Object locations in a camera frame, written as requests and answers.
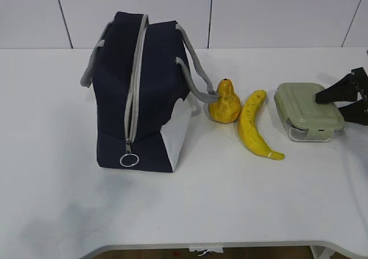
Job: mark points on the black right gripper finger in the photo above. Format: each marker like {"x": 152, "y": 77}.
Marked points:
{"x": 346, "y": 89}
{"x": 355, "y": 113}

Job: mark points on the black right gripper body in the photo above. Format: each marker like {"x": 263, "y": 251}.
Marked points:
{"x": 359, "y": 81}

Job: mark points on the green lidded glass container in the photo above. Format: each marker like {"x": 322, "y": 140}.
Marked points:
{"x": 303, "y": 118}

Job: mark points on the yellow banana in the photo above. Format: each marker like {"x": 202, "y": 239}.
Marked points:
{"x": 248, "y": 131}

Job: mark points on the yellow pear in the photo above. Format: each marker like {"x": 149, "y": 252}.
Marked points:
{"x": 228, "y": 106}

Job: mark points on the navy blue insulated lunch bag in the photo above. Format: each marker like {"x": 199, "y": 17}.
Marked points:
{"x": 144, "y": 76}

